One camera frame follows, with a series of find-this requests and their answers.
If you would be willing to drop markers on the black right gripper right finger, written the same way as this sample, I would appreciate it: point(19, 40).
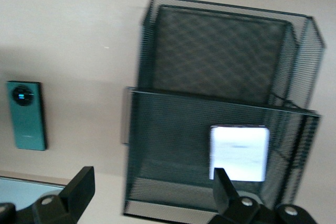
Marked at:
point(225, 203)

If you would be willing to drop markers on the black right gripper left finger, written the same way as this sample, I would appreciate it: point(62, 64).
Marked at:
point(78, 195)

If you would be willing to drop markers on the white Huawei phone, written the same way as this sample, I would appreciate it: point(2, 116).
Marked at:
point(239, 150)

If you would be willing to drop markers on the green phone round camera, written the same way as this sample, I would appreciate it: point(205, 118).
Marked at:
point(26, 119)

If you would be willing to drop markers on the silver closed laptop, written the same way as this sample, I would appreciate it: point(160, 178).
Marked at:
point(21, 190)

